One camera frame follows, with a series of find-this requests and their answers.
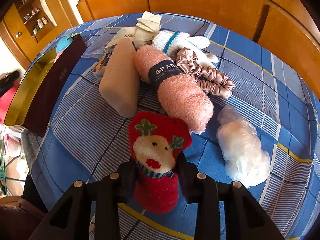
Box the blue plaid bed sheet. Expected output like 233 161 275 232
23 14 319 239

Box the wooden door with shelves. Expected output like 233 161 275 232
1 0 78 69

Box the white knit glove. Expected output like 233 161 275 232
151 30 219 67

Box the blue tissue pack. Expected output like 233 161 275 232
93 27 137 81

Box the silver door knob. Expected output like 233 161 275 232
15 32 22 38

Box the red reindeer sock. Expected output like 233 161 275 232
128 112 192 214

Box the clear plastic bag bundle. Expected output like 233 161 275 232
216 105 270 188

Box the pink satin scrunchie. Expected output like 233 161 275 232
175 48 235 99

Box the pink towel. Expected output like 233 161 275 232
133 45 214 134

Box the cream cloth bag bundle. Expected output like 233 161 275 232
134 11 162 49

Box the beige cloth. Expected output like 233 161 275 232
99 38 140 118

